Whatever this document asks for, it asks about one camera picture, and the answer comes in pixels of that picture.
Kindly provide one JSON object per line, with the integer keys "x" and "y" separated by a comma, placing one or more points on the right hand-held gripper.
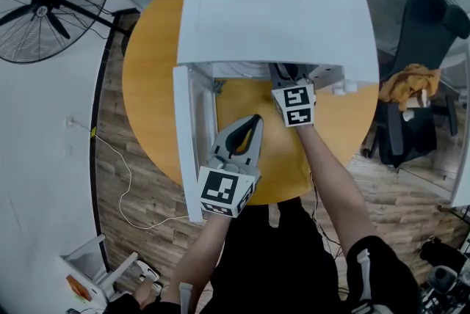
{"x": 297, "y": 105}

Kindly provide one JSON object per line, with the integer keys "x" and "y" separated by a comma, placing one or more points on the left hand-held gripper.
{"x": 220, "y": 191}

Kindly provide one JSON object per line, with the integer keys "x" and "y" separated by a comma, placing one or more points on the white microwave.
{"x": 271, "y": 11}

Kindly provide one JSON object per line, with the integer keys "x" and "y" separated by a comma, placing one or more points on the person's left forearm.
{"x": 198, "y": 257}

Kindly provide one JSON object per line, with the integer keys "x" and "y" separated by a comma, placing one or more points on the person's right forearm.
{"x": 330, "y": 180}

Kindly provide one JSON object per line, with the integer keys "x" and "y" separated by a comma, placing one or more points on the orange cloth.
{"x": 407, "y": 79}

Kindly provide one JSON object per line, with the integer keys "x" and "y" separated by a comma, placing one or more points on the small white object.
{"x": 408, "y": 115}

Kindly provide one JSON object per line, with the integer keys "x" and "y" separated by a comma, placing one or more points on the person's black clothing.
{"x": 279, "y": 268}

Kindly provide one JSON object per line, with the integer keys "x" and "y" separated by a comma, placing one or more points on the black office chair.
{"x": 422, "y": 30}

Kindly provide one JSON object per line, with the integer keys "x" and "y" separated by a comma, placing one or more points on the yellow tape piece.
{"x": 93, "y": 133}

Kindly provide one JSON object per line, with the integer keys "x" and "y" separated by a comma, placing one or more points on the white slipper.
{"x": 148, "y": 274}

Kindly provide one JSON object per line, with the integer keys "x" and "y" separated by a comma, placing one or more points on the white metal rack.
{"x": 92, "y": 265}

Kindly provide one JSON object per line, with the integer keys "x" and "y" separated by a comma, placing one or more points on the white desk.
{"x": 462, "y": 173}

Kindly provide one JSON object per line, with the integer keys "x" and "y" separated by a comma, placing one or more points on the orange box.
{"x": 79, "y": 288}

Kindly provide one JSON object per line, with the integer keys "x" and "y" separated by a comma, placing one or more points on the black bag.
{"x": 440, "y": 254}

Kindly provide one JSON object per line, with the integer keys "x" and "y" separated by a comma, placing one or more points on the black standing fan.
{"x": 40, "y": 8}

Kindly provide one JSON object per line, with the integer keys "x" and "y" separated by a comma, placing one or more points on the black and grey equipment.
{"x": 446, "y": 290}

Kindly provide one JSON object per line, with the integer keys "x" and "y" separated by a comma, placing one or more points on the white wall socket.
{"x": 70, "y": 122}

